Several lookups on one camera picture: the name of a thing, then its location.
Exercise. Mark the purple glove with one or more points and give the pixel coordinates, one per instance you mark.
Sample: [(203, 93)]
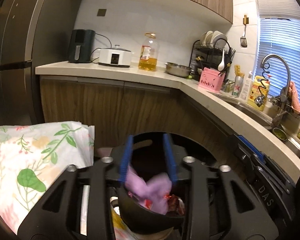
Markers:
[(154, 189)]

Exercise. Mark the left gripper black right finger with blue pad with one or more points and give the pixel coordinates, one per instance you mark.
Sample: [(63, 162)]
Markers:
[(218, 205)]

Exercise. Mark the white ladle spoon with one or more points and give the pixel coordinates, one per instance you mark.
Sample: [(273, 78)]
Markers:
[(222, 63)]

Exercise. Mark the black air fryer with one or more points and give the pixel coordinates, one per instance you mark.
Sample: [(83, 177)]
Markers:
[(81, 45)]

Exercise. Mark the hanging metal spatula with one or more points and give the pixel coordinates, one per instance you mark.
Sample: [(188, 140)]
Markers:
[(243, 39)]

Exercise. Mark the white dish soap bottle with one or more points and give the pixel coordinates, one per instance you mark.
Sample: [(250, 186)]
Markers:
[(246, 87)]

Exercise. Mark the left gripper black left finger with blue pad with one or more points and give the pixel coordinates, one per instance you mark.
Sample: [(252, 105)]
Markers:
[(57, 214)]

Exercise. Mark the wall power socket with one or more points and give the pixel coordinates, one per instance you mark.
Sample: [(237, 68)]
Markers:
[(101, 12)]

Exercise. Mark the pink red crumpled wrapper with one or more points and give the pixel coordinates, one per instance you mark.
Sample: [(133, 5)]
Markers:
[(172, 205)]

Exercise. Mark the black dish rack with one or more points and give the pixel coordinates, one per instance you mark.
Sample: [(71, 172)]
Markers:
[(207, 53)]

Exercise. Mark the beverage can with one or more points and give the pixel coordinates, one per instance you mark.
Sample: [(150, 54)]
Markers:
[(238, 85)]

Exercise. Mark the stainless steel bowl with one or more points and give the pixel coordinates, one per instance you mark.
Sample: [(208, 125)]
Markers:
[(177, 69)]

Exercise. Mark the window blinds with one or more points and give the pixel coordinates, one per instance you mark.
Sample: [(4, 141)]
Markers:
[(280, 37)]

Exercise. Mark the black trash bin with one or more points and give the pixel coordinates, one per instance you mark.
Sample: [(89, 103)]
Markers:
[(148, 158)]

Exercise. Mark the wooden lower kitchen cabinets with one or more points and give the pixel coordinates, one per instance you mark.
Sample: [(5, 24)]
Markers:
[(118, 108)]

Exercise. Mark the white slow cooker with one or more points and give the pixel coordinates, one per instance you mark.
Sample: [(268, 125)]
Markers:
[(115, 57)]

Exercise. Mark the yellow detergent bottle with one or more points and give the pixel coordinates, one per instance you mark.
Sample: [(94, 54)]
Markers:
[(256, 90)]

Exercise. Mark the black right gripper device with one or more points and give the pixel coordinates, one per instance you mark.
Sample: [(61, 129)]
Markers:
[(271, 183)]

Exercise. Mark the dark grey refrigerator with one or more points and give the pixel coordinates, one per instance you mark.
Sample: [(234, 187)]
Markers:
[(32, 33)]

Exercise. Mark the cooking oil bottle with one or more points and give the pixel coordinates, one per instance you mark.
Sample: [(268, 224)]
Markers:
[(149, 53)]

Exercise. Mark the pink utensil holder box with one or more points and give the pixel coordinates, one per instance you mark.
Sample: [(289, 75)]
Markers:
[(211, 79)]

